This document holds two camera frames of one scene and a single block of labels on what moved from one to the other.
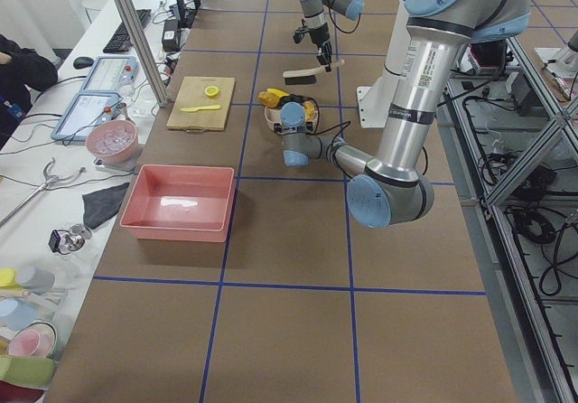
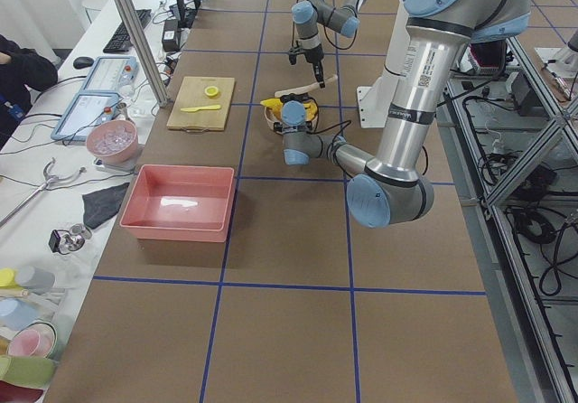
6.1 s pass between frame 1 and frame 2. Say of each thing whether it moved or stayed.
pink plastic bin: stayed
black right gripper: moved
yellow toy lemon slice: stayed
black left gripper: stayed
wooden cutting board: stayed
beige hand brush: moved
